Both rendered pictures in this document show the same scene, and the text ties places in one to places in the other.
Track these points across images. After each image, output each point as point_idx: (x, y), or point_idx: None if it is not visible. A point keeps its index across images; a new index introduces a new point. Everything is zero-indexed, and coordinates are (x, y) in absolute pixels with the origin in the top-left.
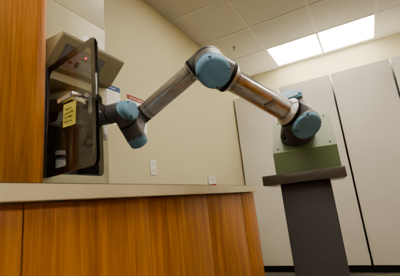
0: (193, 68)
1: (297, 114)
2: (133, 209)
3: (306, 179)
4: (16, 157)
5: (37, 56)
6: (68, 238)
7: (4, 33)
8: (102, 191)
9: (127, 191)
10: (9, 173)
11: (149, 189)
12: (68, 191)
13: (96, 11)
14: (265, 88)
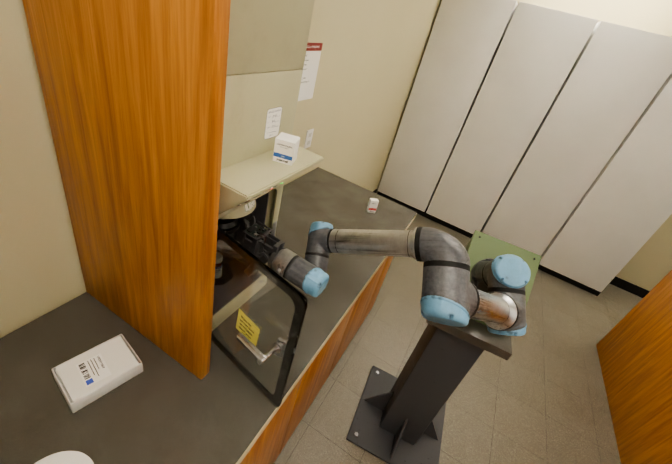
0: (421, 258)
1: (504, 329)
2: None
3: (469, 342)
4: (176, 335)
5: (205, 258)
6: None
7: (133, 149)
8: (276, 410)
9: (297, 381)
10: (168, 339)
11: (316, 354)
12: (248, 449)
13: (297, 35)
14: (491, 314)
